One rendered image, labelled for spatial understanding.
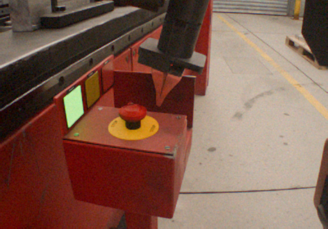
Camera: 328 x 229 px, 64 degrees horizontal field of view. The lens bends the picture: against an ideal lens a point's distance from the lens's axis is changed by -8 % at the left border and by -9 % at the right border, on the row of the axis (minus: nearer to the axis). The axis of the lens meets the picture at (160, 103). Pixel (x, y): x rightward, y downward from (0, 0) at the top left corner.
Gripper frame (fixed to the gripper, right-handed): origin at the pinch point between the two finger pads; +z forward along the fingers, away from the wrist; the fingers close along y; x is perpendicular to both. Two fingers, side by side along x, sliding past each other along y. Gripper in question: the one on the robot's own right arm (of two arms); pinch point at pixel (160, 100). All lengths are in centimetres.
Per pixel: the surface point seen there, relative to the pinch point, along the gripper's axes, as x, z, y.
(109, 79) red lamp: -1.9, 0.3, 10.0
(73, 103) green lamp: 11.4, -1.1, 10.6
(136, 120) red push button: 11.4, -2.0, 1.2
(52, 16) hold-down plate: -11.3, -5.1, 28.8
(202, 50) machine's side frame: -180, 39, -4
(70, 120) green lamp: 12.7, 0.8, 10.1
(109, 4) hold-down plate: -37.5, -5.4, 26.0
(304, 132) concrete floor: -134, 57, -91
